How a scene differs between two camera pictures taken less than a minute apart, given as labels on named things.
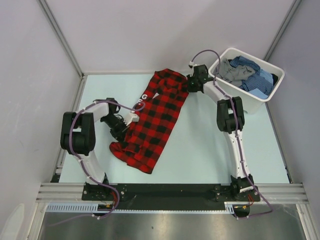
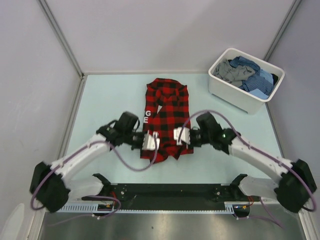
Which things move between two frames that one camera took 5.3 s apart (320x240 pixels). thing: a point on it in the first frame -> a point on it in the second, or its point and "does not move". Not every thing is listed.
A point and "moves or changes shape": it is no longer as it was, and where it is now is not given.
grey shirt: x=233 y=75 does not move
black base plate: x=169 y=197 does not move
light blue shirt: x=257 y=92 does not move
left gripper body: x=118 y=126 -> x=137 y=140
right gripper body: x=192 y=84 -> x=197 y=138
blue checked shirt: x=258 y=81 does not move
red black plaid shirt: x=158 y=111 moves or changes shape
